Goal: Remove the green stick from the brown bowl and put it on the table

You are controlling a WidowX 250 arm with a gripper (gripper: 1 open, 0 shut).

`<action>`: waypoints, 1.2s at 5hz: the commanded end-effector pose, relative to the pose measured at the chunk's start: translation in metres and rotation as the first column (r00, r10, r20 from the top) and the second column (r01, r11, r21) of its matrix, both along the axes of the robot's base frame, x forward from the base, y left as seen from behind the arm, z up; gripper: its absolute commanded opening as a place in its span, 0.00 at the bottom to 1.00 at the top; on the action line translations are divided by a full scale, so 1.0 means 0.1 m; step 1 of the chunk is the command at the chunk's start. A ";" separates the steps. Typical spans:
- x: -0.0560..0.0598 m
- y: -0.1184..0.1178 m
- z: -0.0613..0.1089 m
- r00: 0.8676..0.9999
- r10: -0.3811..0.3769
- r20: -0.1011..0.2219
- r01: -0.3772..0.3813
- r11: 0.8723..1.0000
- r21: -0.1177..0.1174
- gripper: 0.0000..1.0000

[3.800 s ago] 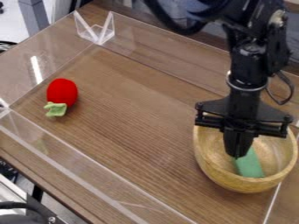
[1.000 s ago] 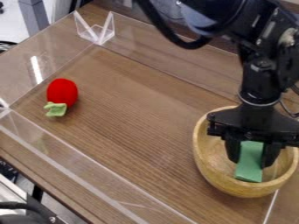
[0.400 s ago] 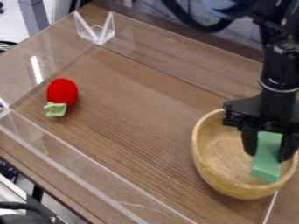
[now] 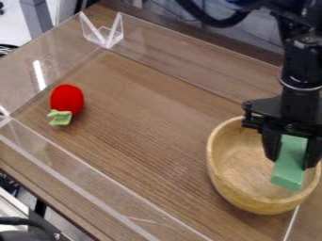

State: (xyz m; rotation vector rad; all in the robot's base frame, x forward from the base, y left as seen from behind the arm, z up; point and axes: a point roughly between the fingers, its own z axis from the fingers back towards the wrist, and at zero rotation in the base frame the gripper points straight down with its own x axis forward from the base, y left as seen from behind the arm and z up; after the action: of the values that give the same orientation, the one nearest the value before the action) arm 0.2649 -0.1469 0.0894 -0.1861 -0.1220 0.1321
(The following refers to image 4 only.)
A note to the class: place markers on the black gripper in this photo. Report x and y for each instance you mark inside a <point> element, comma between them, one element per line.
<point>292,113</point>

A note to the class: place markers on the green stick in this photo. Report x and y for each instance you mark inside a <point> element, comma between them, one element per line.
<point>288,172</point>

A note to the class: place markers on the light wooden bowl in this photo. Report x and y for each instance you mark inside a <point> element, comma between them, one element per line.
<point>240,171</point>

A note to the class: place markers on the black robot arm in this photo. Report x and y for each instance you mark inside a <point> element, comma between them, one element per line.
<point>300,26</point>

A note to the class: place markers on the red plush strawberry toy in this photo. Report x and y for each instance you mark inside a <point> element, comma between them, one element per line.
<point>67,102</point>

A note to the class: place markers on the clear acrylic tray enclosure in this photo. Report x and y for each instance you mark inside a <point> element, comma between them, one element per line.
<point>123,170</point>

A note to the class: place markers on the black clamp with cable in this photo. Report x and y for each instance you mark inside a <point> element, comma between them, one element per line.
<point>31,228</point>

